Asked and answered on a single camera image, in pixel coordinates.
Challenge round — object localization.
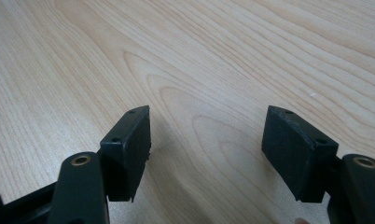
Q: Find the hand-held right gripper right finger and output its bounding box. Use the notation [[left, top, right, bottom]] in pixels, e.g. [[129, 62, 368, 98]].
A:
[[260, 105, 340, 204]]

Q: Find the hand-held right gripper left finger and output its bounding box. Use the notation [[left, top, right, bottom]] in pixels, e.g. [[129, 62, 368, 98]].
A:
[[99, 105, 152, 203]]

